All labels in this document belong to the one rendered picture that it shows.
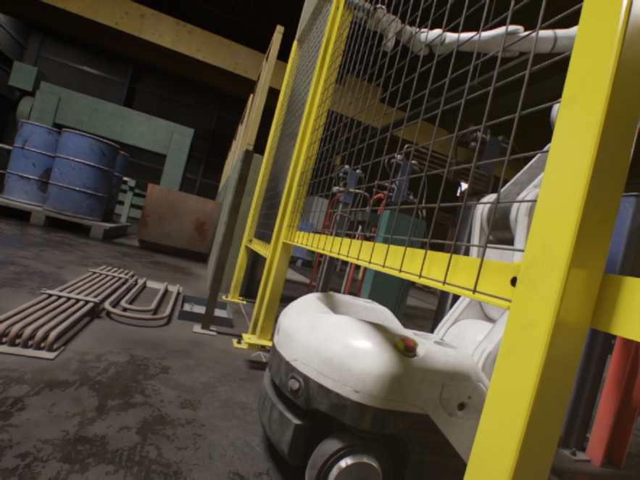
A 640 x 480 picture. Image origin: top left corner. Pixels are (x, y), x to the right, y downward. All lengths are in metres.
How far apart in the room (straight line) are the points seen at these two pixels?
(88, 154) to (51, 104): 7.00
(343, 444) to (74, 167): 4.23
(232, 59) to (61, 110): 5.43
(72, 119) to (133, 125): 1.42
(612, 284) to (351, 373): 0.44
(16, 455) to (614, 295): 0.92
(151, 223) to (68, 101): 7.60
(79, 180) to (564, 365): 4.51
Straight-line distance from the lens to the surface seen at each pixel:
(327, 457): 0.75
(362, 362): 0.68
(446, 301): 1.65
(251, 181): 2.70
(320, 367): 0.72
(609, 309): 0.39
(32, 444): 0.94
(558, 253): 0.37
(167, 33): 14.05
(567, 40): 1.73
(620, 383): 1.62
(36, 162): 5.08
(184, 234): 4.31
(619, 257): 1.64
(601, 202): 0.39
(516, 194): 1.10
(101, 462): 0.88
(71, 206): 4.62
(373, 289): 2.07
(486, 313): 1.19
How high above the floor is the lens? 0.49
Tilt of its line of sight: level
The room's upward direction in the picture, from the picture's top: 14 degrees clockwise
